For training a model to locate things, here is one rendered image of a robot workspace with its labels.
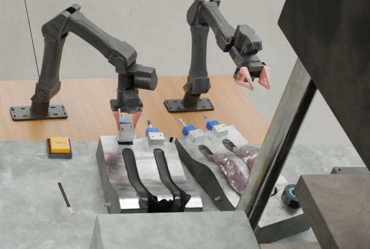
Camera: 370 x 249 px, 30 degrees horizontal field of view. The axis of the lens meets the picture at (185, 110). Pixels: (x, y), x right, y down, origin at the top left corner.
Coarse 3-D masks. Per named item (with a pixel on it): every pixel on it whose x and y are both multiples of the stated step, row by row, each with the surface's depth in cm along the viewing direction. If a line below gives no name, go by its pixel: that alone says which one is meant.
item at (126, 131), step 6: (120, 120) 232; (126, 120) 232; (120, 126) 228; (126, 126) 228; (132, 126) 229; (120, 132) 227; (126, 132) 227; (132, 132) 228; (120, 138) 229; (126, 138) 230; (132, 138) 230
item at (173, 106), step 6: (186, 96) 267; (192, 96) 265; (198, 96) 266; (168, 102) 269; (174, 102) 270; (180, 102) 271; (186, 102) 268; (192, 102) 267; (198, 102) 274; (204, 102) 275; (210, 102) 276; (168, 108) 266; (174, 108) 267; (180, 108) 268; (186, 108) 269; (192, 108) 269; (198, 108) 271; (204, 108) 272; (210, 108) 273
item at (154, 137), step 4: (148, 120) 243; (148, 124) 242; (148, 128) 238; (152, 128) 239; (156, 128) 239; (148, 132) 237; (152, 132) 235; (156, 132) 238; (148, 136) 235; (152, 136) 234; (156, 136) 234; (160, 136) 235; (148, 140) 235; (152, 140) 233; (156, 140) 233; (160, 140) 234; (164, 140) 234; (152, 144) 234; (156, 144) 234; (160, 144) 235
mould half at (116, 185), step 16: (112, 144) 229; (144, 144) 233; (112, 160) 224; (144, 160) 228; (176, 160) 231; (112, 176) 219; (144, 176) 222; (176, 176) 226; (112, 192) 212; (128, 192) 208; (160, 192) 211; (192, 192) 215; (112, 208) 212; (128, 208) 203; (144, 208) 204; (192, 208) 210
